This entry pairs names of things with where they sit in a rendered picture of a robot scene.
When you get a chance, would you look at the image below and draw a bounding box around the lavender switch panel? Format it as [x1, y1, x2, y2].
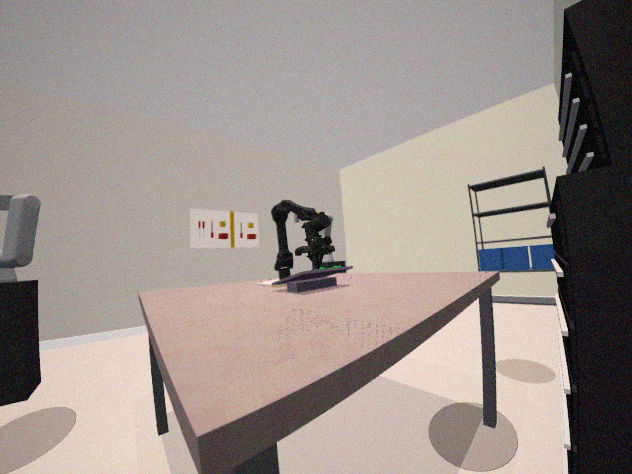
[272, 266, 353, 292]

